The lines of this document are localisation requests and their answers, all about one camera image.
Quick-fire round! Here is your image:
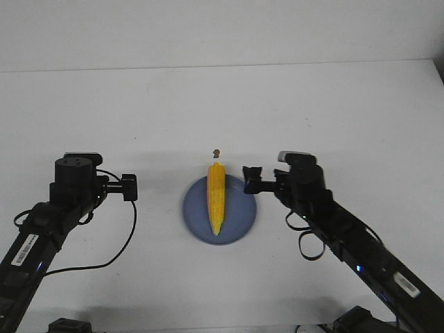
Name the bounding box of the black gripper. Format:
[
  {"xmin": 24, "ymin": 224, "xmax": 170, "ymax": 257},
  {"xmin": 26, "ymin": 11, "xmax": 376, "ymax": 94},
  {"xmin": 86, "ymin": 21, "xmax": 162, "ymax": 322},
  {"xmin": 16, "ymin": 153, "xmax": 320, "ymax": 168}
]
[
  {"xmin": 242, "ymin": 166, "xmax": 288, "ymax": 194},
  {"xmin": 104, "ymin": 173, "xmax": 138, "ymax": 201}
]

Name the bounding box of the yellow corn cob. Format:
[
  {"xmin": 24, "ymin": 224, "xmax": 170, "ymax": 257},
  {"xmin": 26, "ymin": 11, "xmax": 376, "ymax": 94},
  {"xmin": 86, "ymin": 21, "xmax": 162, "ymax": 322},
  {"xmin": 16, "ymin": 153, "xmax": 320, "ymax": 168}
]
[{"xmin": 207, "ymin": 162, "xmax": 225, "ymax": 236}]

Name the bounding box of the blue round plate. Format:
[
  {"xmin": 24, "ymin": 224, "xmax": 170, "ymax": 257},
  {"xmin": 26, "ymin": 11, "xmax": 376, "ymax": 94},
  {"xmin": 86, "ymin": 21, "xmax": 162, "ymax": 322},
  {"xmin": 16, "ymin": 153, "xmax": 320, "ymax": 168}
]
[{"xmin": 182, "ymin": 175, "xmax": 257, "ymax": 246}]

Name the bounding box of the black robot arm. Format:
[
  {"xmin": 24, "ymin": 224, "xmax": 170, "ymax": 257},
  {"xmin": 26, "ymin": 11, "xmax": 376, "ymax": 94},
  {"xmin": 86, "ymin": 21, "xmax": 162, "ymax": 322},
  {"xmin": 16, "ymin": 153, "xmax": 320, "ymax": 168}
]
[
  {"xmin": 243, "ymin": 151, "xmax": 443, "ymax": 332},
  {"xmin": 1, "ymin": 153, "xmax": 138, "ymax": 332}
]

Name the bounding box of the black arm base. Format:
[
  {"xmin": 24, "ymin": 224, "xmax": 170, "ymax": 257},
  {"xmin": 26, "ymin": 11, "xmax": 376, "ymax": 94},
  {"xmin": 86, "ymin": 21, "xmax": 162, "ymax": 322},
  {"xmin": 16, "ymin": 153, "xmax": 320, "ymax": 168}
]
[
  {"xmin": 47, "ymin": 318, "xmax": 92, "ymax": 333},
  {"xmin": 333, "ymin": 306, "xmax": 397, "ymax": 333}
]

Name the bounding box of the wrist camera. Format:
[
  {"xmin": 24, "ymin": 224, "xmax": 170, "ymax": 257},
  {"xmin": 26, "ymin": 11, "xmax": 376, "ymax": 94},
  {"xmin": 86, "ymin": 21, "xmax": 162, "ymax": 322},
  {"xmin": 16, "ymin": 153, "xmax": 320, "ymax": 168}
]
[
  {"xmin": 64, "ymin": 152, "xmax": 103, "ymax": 166},
  {"xmin": 277, "ymin": 151, "xmax": 317, "ymax": 164}
]

